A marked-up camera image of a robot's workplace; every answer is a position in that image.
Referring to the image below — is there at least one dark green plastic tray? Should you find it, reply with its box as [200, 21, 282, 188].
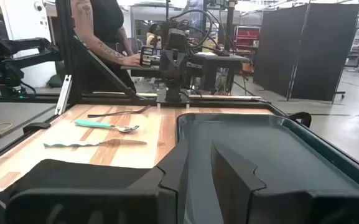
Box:
[176, 112, 359, 224]

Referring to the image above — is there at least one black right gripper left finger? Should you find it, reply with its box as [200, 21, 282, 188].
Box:
[6, 139, 189, 224]

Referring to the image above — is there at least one teal handled spoon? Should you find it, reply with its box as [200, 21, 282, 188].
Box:
[74, 119, 140, 134]

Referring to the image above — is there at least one black room divider panel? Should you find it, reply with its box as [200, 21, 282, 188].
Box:
[253, 3, 310, 98]
[291, 2, 359, 103]

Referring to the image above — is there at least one person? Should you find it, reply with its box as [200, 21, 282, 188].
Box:
[70, 0, 142, 94]

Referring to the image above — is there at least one person's hand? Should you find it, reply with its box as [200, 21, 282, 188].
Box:
[121, 53, 142, 67]

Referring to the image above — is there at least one black desk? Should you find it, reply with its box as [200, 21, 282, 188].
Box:
[119, 52, 251, 96]

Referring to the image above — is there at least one silver aluminium bar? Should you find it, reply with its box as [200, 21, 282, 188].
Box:
[54, 74, 73, 116]

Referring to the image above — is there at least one black table clamp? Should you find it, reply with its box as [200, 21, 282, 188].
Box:
[22, 121, 52, 134]
[287, 111, 312, 129]

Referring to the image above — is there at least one black cloth napkin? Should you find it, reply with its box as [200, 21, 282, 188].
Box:
[0, 158, 152, 202]

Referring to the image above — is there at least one iridescent metal fork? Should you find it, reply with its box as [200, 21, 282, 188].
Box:
[87, 105, 152, 118]

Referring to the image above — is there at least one red storage shelf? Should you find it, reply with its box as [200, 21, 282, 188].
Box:
[234, 26, 261, 50]

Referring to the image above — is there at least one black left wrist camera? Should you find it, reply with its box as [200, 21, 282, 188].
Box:
[166, 27, 189, 50]

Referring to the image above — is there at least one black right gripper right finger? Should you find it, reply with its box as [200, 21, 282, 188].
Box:
[210, 140, 359, 224]

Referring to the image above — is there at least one blue patterned handle knife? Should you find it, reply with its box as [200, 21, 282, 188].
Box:
[43, 139, 148, 149]

